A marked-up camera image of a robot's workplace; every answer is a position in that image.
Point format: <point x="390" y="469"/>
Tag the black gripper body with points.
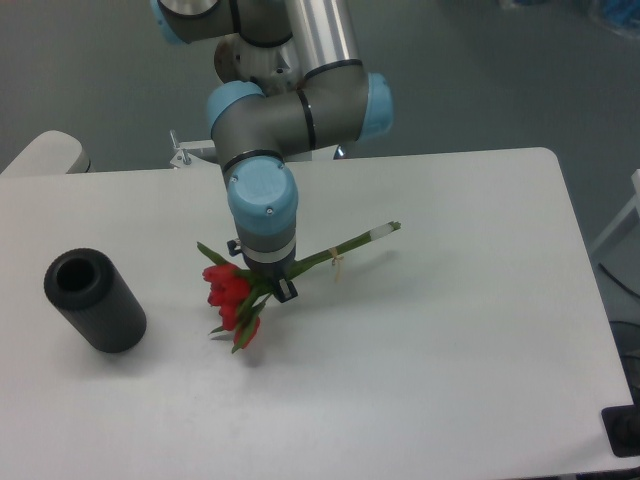
<point x="273" y="265"/>

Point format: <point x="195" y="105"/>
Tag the red tulip bouquet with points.
<point x="241" y="295"/>

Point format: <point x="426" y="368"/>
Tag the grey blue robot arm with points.
<point x="301" y="87"/>

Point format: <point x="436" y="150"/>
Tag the black cylindrical vase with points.
<point x="86" y="288"/>

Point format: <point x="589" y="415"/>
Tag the white chair seat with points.
<point x="51" y="153"/>

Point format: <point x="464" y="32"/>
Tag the black device at table edge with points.
<point x="622" y="429"/>

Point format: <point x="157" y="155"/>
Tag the blue clear plastic bag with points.
<point x="619" y="16"/>

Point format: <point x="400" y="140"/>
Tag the white furniture frame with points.
<point x="619" y="227"/>

